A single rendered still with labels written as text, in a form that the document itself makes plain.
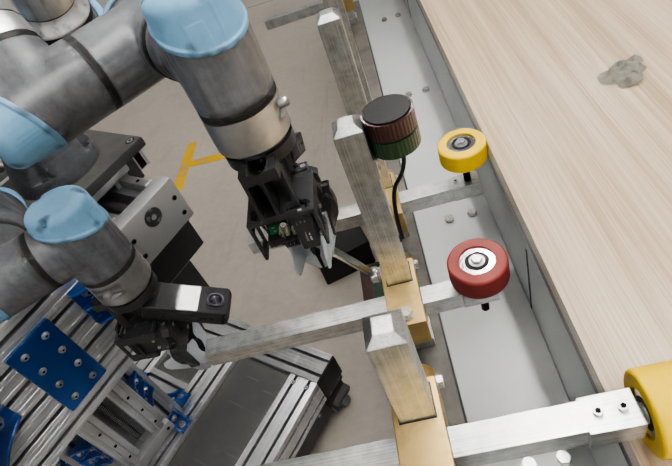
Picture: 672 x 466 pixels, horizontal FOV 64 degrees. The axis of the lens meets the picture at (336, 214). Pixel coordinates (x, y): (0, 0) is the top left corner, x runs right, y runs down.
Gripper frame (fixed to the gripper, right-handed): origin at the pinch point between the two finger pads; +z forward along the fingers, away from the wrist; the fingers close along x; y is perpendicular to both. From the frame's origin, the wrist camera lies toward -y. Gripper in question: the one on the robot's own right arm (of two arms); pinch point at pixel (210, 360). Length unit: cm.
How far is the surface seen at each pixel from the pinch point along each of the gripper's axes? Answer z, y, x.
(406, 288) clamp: -4.4, -32.1, -1.0
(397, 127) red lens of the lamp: -31.3, -36.8, -1.0
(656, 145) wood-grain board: -7, -71, -13
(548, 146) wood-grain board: -7, -58, -19
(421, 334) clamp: -1.6, -32.6, 5.0
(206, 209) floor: 83, 58, -142
